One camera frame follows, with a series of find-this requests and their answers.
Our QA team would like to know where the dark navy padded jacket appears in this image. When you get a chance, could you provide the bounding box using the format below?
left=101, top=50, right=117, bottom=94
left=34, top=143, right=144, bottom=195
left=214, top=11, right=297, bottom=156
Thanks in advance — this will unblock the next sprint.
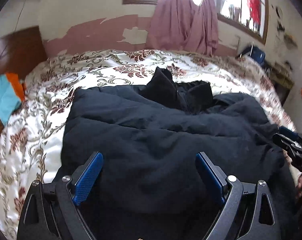
left=57, top=68, right=297, bottom=239

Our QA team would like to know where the wooden shelf rack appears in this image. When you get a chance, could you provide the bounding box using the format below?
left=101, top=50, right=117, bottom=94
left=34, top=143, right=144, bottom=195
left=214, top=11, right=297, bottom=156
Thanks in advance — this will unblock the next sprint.
left=264, top=62, right=294, bottom=106

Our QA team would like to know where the floral bed cover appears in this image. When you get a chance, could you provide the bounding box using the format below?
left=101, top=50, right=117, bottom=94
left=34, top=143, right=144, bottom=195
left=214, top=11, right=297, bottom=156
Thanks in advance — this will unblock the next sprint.
left=0, top=50, right=295, bottom=239

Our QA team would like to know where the blue backpack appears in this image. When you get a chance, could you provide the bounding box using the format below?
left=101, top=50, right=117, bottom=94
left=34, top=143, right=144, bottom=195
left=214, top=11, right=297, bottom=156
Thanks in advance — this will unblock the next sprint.
left=237, top=45, right=265, bottom=67

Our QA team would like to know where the orange blue striped pillow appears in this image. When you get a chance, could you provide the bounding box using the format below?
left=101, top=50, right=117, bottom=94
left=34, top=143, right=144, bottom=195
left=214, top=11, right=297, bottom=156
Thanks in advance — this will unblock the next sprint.
left=0, top=73, right=25, bottom=126

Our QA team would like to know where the red hanging garment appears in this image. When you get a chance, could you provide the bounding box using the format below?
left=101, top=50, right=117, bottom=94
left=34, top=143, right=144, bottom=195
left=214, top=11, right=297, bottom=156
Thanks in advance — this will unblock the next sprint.
left=247, top=0, right=261, bottom=33

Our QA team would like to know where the brown wooden headboard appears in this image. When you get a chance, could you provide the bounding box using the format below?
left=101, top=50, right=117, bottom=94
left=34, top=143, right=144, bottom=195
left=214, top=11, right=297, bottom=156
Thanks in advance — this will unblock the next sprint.
left=0, top=26, right=47, bottom=134

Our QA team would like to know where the pink curtain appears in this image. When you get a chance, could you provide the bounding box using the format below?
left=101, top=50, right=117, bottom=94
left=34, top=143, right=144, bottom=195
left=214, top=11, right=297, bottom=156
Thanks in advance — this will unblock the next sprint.
left=145, top=0, right=218, bottom=56

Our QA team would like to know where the round wall clock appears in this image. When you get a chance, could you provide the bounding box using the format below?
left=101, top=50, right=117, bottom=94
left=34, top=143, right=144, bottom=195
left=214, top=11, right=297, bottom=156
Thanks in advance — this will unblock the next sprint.
left=275, top=6, right=283, bottom=19

